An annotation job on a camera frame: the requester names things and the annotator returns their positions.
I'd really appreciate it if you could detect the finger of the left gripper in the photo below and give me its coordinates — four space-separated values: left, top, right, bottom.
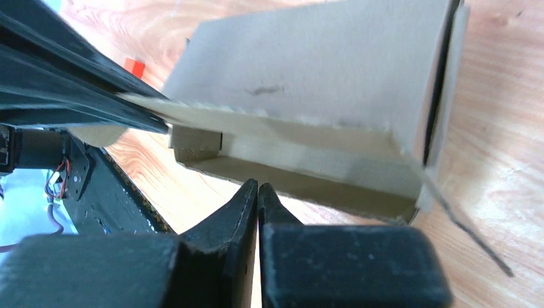
1 46 167 133
1 1 164 98

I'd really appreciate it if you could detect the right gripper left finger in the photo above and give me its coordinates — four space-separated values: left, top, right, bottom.
1 179 258 307

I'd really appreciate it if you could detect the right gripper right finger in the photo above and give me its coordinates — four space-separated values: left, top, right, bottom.
257 183 453 307

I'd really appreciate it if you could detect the brown cardboard box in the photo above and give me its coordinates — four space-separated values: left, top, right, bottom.
67 0 470 225

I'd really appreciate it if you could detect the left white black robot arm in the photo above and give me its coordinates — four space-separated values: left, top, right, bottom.
1 1 167 174

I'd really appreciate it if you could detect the small orange block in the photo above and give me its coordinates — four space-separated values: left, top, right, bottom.
123 58 146 79

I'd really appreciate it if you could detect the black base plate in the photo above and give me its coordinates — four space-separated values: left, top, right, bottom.
63 135 174 235

